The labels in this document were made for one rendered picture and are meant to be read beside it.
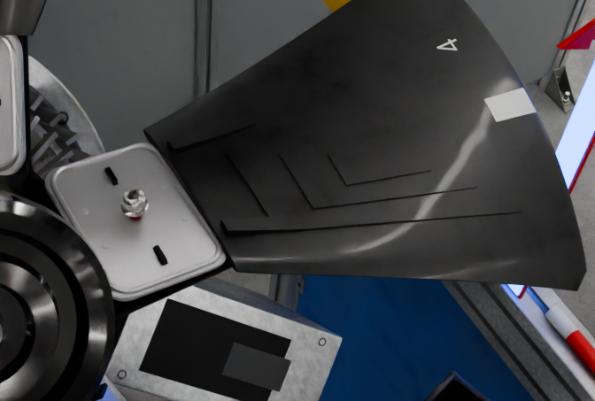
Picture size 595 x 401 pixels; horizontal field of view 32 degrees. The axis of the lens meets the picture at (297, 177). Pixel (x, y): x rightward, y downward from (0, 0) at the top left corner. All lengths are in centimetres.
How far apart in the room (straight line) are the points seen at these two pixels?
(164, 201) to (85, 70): 98
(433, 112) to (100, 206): 20
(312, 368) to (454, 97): 21
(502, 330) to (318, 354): 30
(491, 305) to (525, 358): 5
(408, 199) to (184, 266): 13
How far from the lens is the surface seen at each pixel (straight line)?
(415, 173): 59
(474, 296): 98
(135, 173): 56
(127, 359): 65
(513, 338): 96
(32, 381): 48
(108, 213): 54
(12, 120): 48
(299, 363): 70
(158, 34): 153
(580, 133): 78
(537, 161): 64
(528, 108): 65
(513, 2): 203
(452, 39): 65
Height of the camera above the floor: 162
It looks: 51 degrees down
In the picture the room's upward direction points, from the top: 7 degrees clockwise
